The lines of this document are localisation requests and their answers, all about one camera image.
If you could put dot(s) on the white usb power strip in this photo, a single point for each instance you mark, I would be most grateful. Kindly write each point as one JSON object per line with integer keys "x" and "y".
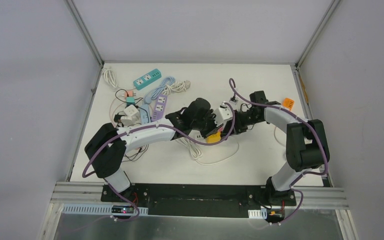
{"x": 196, "y": 135}

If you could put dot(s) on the teal power strip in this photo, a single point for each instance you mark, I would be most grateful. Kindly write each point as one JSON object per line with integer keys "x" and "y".
{"x": 147, "y": 79}

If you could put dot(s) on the yellow pink cube socket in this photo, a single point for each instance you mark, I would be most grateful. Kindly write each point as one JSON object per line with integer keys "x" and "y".
{"x": 213, "y": 138}

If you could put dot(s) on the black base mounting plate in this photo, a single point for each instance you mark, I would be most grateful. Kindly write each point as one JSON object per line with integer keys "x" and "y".
{"x": 198, "y": 200}

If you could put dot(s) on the light blue power strip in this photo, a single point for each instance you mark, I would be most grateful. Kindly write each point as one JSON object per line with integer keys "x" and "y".
{"x": 145, "y": 116}

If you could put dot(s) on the purple power strip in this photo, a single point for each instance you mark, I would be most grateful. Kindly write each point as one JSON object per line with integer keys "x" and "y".
{"x": 159, "y": 108}

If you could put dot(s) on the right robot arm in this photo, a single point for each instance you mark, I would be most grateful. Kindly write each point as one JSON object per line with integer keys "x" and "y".
{"x": 306, "y": 147}

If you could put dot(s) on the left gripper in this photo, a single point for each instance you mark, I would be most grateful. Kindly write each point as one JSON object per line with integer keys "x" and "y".
{"x": 210, "y": 125}

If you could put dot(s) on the small pink plug charger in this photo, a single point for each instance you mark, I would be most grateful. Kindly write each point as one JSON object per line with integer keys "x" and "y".
{"x": 129, "y": 94}

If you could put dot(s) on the teal plug adapter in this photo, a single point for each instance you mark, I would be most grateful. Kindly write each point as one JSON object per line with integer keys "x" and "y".
{"x": 130, "y": 100}

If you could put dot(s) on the orange power strip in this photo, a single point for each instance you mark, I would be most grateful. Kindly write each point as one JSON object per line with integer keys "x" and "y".
{"x": 288, "y": 103}

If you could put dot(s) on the white cube socket adapter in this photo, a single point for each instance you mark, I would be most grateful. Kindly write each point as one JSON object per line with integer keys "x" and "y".
{"x": 133, "y": 112}

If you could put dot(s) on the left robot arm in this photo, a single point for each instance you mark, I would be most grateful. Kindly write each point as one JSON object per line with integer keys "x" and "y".
{"x": 109, "y": 145}

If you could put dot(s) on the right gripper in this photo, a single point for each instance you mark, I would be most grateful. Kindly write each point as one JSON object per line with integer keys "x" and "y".
{"x": 239, "y": 127}

